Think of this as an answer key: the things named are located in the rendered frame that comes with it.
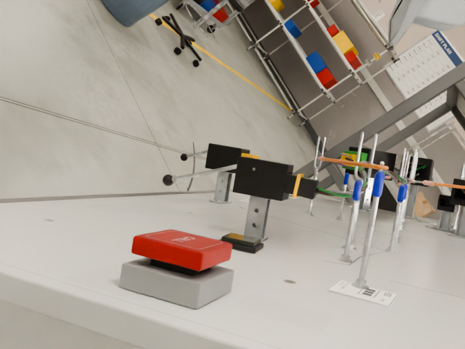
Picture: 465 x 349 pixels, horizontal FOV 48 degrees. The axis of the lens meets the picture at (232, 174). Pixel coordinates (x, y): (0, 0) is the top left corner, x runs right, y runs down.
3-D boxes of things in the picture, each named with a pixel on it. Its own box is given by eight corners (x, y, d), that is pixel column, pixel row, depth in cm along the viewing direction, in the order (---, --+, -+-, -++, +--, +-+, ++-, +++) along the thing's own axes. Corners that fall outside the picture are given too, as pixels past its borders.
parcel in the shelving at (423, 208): (400, 200, 714) (420, 189, 705) (405, 202, 750) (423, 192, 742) (414, 221, 703) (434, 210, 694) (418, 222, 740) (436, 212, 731)
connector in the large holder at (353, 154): (365, 172, 118) (367, 153, 118) (355, 170, 117) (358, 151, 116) (346, 168, 123) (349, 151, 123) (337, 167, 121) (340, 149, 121)
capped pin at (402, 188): (398, 253, 66) (410, 186, 66) (387, 251, 66) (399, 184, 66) (394, 251, 68) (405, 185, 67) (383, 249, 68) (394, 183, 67)
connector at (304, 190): (275, 188, 60) (279, 171, 60) (317, 198, 59) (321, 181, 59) (271, 189, 57) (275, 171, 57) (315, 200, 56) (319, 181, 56)
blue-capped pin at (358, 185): (338, 257, 56) (352, 179, 56) (352, 260, 56) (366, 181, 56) (337, 260, 55) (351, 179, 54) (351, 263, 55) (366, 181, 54)
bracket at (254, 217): (248, 235, 62) (254, 192, 62) (268, 239, 61) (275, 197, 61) (238, 239, 57) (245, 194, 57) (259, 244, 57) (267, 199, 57)
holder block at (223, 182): (180, 192, 98) (189, 139, 97) (241, 204, 93) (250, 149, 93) (169, 192, 94) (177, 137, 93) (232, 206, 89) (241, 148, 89)
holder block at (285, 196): (241, 190, 62) (247, 156, 62) (288, 199, 60) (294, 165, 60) (232, 192, 58) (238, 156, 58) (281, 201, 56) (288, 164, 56)
